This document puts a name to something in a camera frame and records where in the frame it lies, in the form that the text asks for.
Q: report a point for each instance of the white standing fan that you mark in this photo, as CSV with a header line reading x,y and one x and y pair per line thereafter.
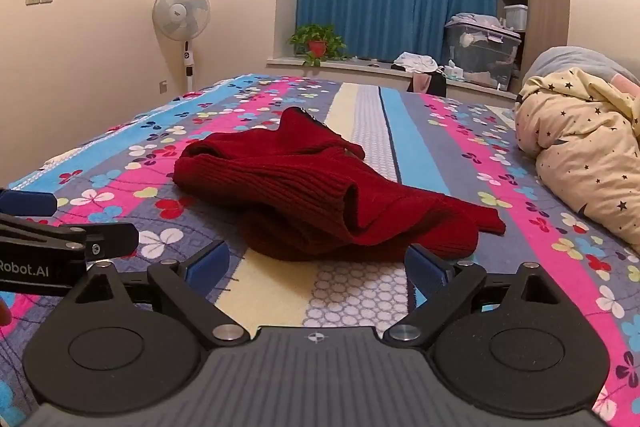
x,y
181,13

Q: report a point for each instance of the clear plastic storage bin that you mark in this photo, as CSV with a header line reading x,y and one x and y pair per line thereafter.
x,y
482,57

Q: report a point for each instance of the white storage box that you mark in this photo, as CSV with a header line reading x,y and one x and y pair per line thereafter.
x,y
516,18

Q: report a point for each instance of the pile of white clothes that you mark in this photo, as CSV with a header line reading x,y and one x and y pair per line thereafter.
x,y
415,62

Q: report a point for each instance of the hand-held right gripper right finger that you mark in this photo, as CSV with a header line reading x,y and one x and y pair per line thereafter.
x,y
424,268

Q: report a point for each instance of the white wall socket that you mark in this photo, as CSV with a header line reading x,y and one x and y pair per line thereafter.
x,y
162,86

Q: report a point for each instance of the floral striped fleece blanket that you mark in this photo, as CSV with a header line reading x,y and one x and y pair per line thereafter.
x,y
150,142

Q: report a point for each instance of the tissue box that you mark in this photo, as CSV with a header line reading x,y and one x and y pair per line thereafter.
x,y
455,72

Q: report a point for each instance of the grey pillow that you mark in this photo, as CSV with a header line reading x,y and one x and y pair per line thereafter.
x,y
575,62

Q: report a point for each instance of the black bag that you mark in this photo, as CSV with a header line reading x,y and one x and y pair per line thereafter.
x,y
437,83

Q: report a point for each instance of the potted green plant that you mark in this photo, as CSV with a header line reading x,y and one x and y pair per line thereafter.
x,y
316,41

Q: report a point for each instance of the cream star-printed duvet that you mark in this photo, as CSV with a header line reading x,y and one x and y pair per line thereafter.
x,y
585,147

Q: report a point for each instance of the red knit sweater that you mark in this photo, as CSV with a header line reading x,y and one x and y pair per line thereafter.
x,y
320,187

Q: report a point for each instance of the person's left hand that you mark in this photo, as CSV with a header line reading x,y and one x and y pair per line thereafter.
x,y
4,313

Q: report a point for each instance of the grey folded clothes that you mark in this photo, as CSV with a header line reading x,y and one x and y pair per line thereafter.
x,y
475,21

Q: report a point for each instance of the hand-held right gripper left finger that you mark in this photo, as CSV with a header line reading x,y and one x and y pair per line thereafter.
x,y
209,266

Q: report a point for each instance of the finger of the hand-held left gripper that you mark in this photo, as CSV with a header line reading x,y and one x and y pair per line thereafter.
x,y
107,241
30,203

